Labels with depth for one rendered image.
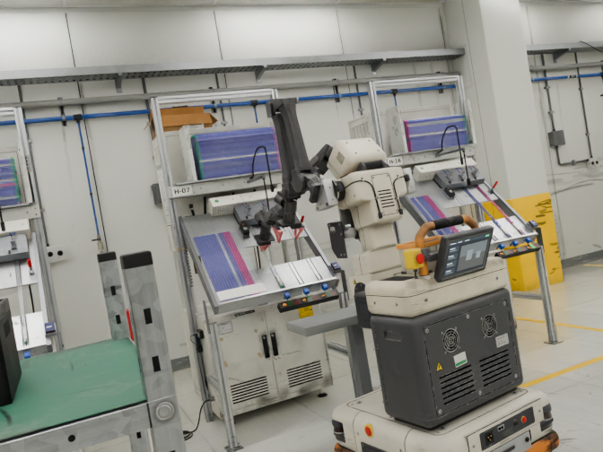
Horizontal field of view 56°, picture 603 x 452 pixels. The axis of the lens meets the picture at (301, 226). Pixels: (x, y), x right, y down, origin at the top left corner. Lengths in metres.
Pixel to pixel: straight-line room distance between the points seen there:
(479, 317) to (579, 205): 5.09
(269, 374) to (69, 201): 2.24
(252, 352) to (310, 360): 0.36
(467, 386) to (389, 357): 0.30
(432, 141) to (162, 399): 3.57
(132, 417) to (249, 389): 2.72
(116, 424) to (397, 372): 1.60
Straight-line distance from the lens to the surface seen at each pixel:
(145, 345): 0.61
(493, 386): 2.33
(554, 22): 7.46
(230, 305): 2.89
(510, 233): 3.86
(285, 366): 3.37
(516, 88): 6.06
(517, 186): 5.87
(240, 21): 5.34
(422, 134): 4.01
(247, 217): 3.28
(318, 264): 3.16
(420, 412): 2.11
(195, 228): 3.29
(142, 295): 0.61
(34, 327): 2.87
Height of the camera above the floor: 1.11
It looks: 1 degrees down
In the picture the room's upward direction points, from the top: 10 degrees counter-clockwise
